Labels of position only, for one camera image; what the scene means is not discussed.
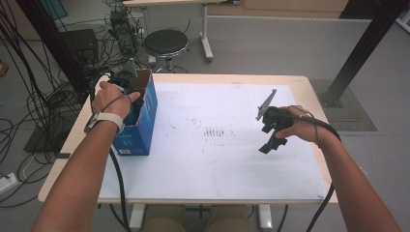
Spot blue cardboard box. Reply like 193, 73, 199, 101
110, 68, 159, 157

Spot white band wristwatch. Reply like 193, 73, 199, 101
83, 111, 126, 134

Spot person's left hand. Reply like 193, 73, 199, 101
91, 80, 142, 120

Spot person in beige clothes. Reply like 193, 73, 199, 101
141, 204, 254, 232

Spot black computer tower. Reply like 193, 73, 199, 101
109, 9, 138, 57

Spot wooden desk with white leg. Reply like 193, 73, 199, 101
122, 0, 241, 64

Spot black equipment box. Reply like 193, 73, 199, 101
59, 28, 100, 66

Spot right hand-held gripper cable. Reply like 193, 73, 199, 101
291, 114, 342, 232

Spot teal panel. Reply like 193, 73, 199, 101
40, 0, 69, 21

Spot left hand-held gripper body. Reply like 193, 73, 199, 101
110, 57, 138, 95

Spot black round stool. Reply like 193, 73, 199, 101
143, 28, 190, 73

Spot black stand base plate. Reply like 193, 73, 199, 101
23, 119, 75, 154

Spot white power strip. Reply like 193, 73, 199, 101
0, 172, 17, 196

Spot person's right hand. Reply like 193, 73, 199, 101
274, 105, 323, 146

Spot black metal post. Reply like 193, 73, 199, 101
317, 0, 410, 109

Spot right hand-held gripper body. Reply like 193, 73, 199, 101
255, 89, 295, 146

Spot hand-held gripper cable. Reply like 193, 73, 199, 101
291, 114, 342, 232
91, 71, 132, 232

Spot white table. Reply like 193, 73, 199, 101
98, 82, 330, 200

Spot white table leg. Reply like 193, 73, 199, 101
130, 203, 147, 230
257, 204, 274, 231

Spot left hand-held gripper cable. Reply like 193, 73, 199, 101
91, 71, 132, 232

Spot tangle of black floor cables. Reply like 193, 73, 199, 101
0, 0, 107, 207

